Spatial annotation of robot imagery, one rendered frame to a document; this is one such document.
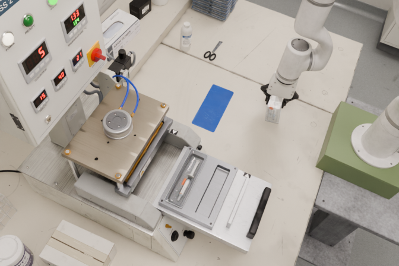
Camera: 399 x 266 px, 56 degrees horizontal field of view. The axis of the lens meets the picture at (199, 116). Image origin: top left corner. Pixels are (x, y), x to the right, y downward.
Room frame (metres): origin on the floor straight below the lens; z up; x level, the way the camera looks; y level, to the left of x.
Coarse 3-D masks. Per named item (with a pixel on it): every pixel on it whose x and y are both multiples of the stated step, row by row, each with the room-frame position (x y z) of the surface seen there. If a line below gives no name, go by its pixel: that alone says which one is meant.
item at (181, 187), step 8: (192, 152) 0.56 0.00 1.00; (200, 152) 0.56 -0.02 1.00; (192, 160) 0.53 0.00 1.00; (200, 160) 0.54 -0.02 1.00; (184, 168) 0.50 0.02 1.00; (192, 168) 0.51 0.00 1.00; (200, 168) 0.51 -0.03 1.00; (184, 176) 0.48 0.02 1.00; (192, 176) 0.48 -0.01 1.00; (176, 184) 0.45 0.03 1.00; (184, 184) 0.45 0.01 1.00; (192, 184) 0.46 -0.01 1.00; (168, 192) 0.42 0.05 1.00; (176, 192) 0.42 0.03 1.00; (184, 192) 0.43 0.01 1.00; (168, 200) 0.40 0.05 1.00; (176, 200) 0.40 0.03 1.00; (184, 200) 0.40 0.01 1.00
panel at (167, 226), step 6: (198, 150) 0.61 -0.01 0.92; (162, 222) 0.36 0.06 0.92; (168, 222) 0.37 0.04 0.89; (174, 222) 0.39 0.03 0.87; (162, 228) 0.35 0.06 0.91; (168, 228) 0.36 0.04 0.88; (174, 228) 0.37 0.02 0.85; (180, 228) 0.39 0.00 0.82; (186, 228) 0.40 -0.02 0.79; (162, 234) 0.34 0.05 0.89; (168, 234) 0.35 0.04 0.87; (180, 234) 0.37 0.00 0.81; (168, 240) 0.33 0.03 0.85; (180, 240) 0.36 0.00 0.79; (186, 240) 0.37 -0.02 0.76; (174, 246) 0.33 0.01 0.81; (180, 246) 0.34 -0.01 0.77; (180, 252) 0.33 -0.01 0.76
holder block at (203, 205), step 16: (208, 160) 0.55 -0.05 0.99; (208, 176) 0.49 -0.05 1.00; (224, 176) 0.51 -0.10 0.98; (192, 192) 0.44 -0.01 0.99; (208, 192) 0.45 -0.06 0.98; (224, 192) 0.45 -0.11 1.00; (176, 208) 0.38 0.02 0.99; (192, 208) 0.39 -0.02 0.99; (208, 208) 0.40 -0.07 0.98; (208, 224) 0.35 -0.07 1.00
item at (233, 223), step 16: (176, 160) 0.54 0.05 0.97; (240, 176) 0.52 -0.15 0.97; (160, 192) 0.43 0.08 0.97; (240, 192) 0.45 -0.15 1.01; (256, 192) 0.48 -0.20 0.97; (160, 208) 0.38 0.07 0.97; (224, 208) 0.41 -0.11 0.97; (240, 208) 0.42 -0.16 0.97; (192, 224) 0.35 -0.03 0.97; (224, 224) 0.37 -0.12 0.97; (240, 224) 0.37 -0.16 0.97; (224, 240) 0.32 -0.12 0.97; (240, 240) 0.33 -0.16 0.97
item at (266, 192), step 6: (264, 192) 0.46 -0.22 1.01; (270, 192) 0.47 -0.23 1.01; (264, 198) 0.44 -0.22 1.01; (258, 204) 0.43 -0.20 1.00; (264, 204) 0.43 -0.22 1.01; (258, 210) 0.41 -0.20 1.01; (258, 216) 0.39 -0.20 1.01; (252, 222) 0.37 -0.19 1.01; (258, 222) 0.37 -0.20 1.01; (252, 228) 0.35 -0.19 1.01; (246, 234) 0.35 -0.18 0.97; (252, 234) 0.34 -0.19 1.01
